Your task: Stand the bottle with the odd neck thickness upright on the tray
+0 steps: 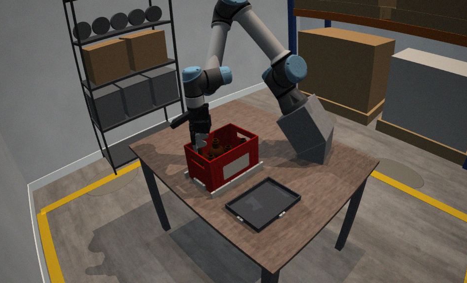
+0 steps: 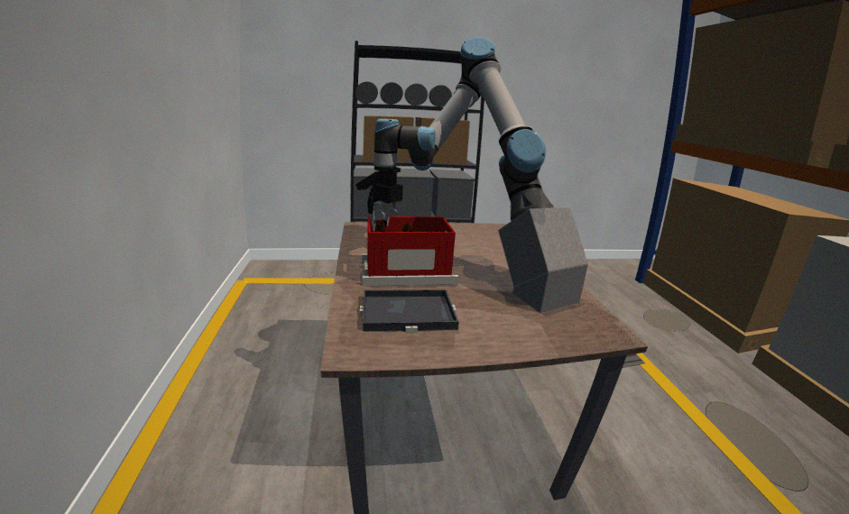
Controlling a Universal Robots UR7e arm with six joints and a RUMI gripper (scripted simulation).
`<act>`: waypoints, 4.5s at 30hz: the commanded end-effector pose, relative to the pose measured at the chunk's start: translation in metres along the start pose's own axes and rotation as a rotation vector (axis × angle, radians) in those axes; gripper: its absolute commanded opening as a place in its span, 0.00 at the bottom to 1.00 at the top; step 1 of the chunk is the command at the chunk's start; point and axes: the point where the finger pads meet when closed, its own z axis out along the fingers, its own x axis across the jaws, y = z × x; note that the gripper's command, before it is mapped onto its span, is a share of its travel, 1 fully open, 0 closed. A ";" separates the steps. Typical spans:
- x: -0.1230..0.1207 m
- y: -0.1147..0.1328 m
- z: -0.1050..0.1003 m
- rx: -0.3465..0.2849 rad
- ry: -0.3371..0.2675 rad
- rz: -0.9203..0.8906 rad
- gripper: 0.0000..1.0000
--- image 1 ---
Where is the red crate with dividers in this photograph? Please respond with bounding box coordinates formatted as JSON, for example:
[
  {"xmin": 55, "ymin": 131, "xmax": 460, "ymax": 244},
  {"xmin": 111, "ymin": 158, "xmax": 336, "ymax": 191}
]
[{"xmin": 184, "ymin": 124, "xmax": 259, "ymax": 193}]

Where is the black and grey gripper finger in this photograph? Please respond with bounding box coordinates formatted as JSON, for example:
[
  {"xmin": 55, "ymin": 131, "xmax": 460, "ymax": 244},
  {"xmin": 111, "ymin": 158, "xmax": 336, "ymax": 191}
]
[
  {"xmin": 199, "ymin": 133, "xmax": 209, "ymax": 140},
  {"xmin": 190, "ymin": 127, "xmax": 207, "ymax": 153}
]

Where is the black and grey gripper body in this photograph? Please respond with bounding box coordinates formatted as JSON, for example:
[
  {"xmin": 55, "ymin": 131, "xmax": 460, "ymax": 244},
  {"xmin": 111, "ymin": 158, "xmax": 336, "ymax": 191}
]
[{"xmin": 187, "ymin": 103, "xmax": 211, "ymax": 134}]

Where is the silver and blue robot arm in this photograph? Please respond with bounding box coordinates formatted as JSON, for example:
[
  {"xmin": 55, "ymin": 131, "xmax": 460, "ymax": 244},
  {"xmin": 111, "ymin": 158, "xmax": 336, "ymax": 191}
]
[{"xmin": 182, "ymin": 0, "xmax": 308, "ymax": 116}]

